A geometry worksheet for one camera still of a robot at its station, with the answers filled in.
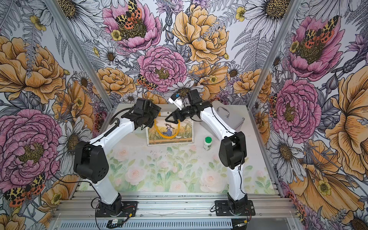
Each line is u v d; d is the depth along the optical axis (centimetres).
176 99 76
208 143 91
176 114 75
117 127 57
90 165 47
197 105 66
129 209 74
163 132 95
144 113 71
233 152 52
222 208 74
